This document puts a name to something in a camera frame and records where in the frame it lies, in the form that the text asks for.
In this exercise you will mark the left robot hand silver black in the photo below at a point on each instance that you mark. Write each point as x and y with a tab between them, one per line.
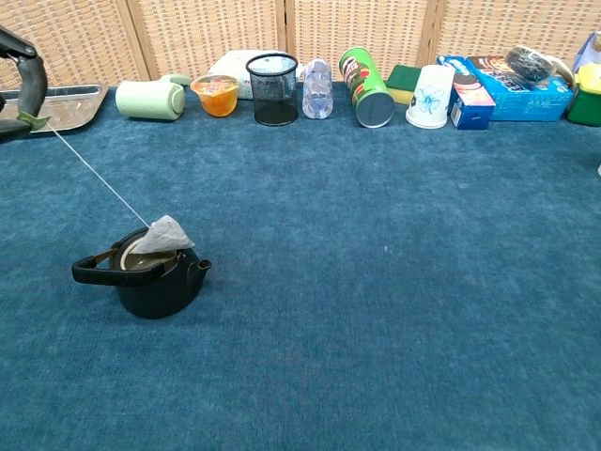
34	84

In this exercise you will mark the silver metal tray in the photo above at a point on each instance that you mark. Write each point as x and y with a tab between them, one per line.
70	105

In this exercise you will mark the light green mug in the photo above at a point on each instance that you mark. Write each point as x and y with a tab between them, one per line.
145	99

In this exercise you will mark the orange jelly cup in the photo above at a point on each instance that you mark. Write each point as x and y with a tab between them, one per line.
217	101

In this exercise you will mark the wicker folding screen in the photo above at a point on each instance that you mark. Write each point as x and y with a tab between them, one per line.
211	33

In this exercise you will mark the white soft package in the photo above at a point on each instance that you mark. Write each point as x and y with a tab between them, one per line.
230	66

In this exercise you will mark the black mesh pen holder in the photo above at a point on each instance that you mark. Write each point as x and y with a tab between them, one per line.
275	101

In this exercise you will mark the clear plastic water bottle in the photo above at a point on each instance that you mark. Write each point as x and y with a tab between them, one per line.
317	91

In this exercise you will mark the green chips can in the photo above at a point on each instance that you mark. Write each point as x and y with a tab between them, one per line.
368	89

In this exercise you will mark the green yellow sponge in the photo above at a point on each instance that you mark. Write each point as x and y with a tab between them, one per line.
399	84

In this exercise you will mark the blue table cloth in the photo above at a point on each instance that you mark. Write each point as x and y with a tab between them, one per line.
357	282

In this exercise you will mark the white paper cup blue flower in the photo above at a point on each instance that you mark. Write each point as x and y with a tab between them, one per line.
429	101

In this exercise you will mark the small blue cookie box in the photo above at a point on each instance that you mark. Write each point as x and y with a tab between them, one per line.
469	105

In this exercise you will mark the large blue cookie box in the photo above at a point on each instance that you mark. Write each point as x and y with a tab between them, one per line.
526	98

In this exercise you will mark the dark round wrapped package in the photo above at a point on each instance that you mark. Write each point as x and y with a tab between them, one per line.
530	63

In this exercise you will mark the beige object behind boxes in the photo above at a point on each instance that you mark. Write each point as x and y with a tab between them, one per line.
563	68

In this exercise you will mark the green container yellow lid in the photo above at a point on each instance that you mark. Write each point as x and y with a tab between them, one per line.
586	96

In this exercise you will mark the pale purple bag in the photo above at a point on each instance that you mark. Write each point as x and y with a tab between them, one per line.
587	51

